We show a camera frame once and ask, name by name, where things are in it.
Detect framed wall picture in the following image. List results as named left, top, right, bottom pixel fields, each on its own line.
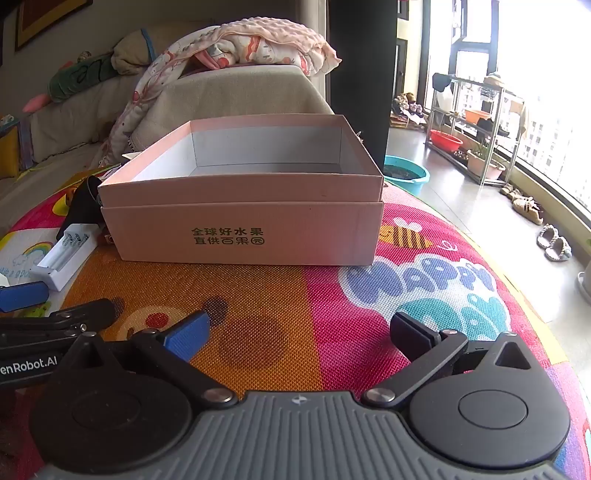
left=15, top=0, right=94, bottom=51

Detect pile of shoes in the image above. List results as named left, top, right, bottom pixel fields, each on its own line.
left=390, top=91, right=428, bottom=131

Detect beige pillow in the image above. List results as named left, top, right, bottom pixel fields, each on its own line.
left=112, top=28, right=185, bottom=75

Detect potted plant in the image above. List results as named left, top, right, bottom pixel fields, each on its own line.
left=466, top=144, right=507, bottom=182

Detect pair of beige sandals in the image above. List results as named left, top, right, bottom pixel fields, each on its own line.
left=501, top=183, right=546, bottom=226

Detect pink cardboard box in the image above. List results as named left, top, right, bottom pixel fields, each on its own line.
left=98, top=114, right=385, bottom=267

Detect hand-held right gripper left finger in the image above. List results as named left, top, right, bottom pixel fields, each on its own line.
left=65, top=310, right=238, bottom=409

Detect red plastic basin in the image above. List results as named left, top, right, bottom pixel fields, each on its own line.
left=429, top=128, right=464, bottom=153

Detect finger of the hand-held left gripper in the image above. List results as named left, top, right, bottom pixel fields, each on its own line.
left=0, top=282, right=49, bottom=313
left=0, top=298, right=116, bottom=342

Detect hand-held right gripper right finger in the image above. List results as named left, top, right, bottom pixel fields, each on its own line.
left=361, top=311, right=534, bottom=409

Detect yellow cushion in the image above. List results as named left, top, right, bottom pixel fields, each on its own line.
left=0, top=124, right=22, bottom=180

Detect colourful cartoon play mat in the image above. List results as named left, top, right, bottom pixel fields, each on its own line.
left=0, top=172, right=591, bottom=480

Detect pink printed blanket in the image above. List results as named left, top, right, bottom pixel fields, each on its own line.
left=92, top=21, right=343, bottom=168

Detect beige covered sofa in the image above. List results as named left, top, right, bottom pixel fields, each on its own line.
left=0, top=21, right=336, bottom=232

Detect pair of grey slippers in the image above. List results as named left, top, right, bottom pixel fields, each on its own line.
left=537, top=224, right=573, bottom=262

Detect black cup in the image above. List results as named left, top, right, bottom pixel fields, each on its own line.
left=56, top=175, right=105, bottom=241

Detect teal plastic basin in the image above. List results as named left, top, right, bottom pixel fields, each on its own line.
left=383, top=155, right=430, bottom=197

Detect white battery charger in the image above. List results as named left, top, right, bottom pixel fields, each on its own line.
left=36, top=222, right=103, bottom=292

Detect green plush pillow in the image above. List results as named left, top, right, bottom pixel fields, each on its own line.
left=47, top=52, right=117, bottom=103

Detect metal shoe rack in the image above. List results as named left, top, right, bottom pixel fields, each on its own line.
left=424, top=73, right=528, bottom=188

